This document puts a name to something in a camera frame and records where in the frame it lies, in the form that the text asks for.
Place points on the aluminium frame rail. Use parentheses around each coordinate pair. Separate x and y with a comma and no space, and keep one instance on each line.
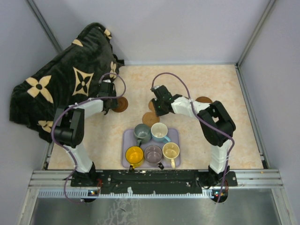
(56,185)

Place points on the mauve purple mug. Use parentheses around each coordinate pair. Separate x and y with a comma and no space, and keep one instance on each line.
(153,156)

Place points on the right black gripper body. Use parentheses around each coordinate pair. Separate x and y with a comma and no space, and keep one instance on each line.
(159,110)

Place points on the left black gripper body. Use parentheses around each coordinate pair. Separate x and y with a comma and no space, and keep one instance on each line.
(114,103)

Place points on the woven coaster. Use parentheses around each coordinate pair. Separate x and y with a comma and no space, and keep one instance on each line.
(150,118)
(151,106)

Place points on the yellow mug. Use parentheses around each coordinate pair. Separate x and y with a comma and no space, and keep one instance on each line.
(135,157)

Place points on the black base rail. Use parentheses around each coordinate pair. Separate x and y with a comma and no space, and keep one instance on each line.
(146,182)

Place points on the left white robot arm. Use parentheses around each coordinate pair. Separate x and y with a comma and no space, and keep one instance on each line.
(69,130)

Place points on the light blue mug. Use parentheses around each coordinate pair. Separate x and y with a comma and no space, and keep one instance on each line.
(159,133)

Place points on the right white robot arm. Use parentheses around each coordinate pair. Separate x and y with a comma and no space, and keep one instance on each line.
(216,123)

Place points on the lavender plastic tray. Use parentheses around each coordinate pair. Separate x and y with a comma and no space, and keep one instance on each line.
(129,140)

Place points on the grey green mug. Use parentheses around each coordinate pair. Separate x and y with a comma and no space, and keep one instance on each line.
(142,134)

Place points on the dark wooden coaster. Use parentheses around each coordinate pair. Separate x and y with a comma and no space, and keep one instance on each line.
(122,105)
(204,99)

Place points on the black floral plush blanket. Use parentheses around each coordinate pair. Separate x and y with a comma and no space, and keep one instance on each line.
(71,77)

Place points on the cream mug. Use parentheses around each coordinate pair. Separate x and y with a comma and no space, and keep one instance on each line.
(170,152)

